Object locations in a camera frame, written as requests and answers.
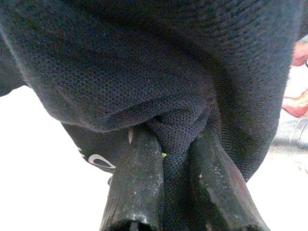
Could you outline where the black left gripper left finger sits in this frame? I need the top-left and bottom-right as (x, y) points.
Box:
(100, 127), (164, 231)

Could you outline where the black shirt small logo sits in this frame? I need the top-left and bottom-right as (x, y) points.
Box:
(0, 0), (308, 231)

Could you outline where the silver metal clothes rack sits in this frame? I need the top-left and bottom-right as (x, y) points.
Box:
(270, 117), (308, 157)

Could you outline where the red plastic hanger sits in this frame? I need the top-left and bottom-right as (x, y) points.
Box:
(281, 36), (308, 118)

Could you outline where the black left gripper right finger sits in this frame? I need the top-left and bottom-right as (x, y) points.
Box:
(187, 125), (270, 231)

